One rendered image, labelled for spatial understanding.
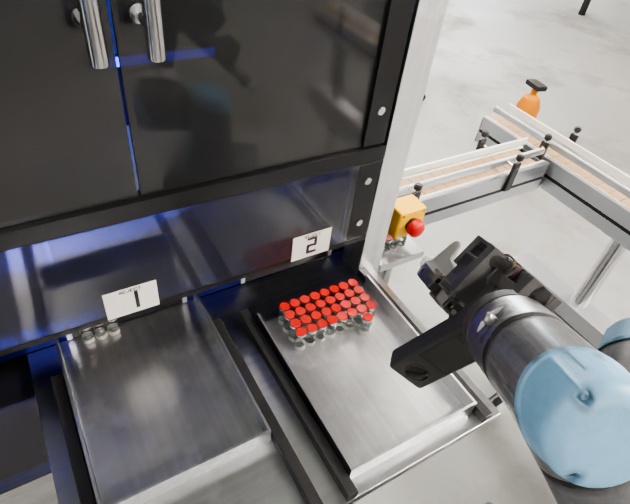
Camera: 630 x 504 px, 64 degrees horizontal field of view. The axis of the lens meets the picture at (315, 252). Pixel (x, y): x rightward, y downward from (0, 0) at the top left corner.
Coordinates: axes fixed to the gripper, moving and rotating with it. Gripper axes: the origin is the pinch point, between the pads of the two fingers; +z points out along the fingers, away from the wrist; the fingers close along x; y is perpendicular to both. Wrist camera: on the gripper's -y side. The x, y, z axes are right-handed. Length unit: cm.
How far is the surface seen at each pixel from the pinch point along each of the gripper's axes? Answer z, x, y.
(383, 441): 11.5, -18.6, -26.7
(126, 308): 18, 27, -38
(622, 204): 72, -54, 43
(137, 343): 25, 22, -47
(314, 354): 26.0, -4.5, -27.6
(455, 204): 72, -20, 13
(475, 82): 382, -66, 116
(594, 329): 80, -83, 14
